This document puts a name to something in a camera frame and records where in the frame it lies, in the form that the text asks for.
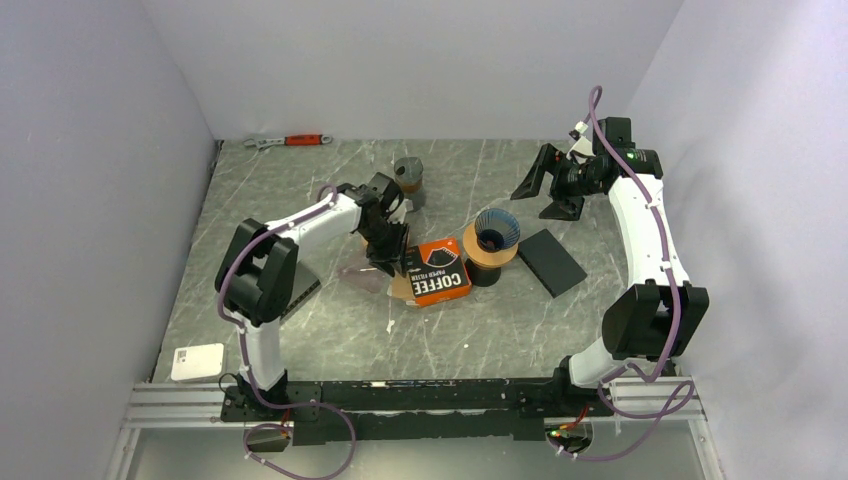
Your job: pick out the grey cup with wood band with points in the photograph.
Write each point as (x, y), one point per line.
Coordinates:
(408, 174)

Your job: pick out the black flat box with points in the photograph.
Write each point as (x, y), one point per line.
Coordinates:
(305, 285)
(552, 265)

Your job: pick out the blue ribbed glass dripper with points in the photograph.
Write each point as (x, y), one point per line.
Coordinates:
(496, 230)

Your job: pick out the white small box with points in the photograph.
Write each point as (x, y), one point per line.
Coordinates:
(198, 363)

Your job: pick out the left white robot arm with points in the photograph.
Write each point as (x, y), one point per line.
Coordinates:
(256, 281)

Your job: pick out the right black flat box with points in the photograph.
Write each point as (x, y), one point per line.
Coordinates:
(552, 265)

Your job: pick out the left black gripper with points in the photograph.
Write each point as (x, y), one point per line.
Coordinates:
(394, 257)

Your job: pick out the aluminium frame rail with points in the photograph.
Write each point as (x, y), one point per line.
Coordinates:
(200, 405)

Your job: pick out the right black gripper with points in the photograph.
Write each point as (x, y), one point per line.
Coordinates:
(567, 208)

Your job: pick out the orange coffee filter box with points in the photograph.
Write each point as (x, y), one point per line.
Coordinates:
(437, 272)

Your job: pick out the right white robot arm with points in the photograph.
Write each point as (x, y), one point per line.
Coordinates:
(660, 309)

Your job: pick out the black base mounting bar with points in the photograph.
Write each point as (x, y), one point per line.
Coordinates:
(329, 411)

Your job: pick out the brown paper coffee filter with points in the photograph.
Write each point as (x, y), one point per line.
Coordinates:
(400, 288)

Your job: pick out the orange handled wrench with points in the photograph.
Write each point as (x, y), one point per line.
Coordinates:
(288, 141)

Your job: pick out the left black flat box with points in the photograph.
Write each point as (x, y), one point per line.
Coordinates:
(305, 285)

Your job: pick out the black server base cup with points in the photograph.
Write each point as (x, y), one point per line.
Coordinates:
(482, 276)

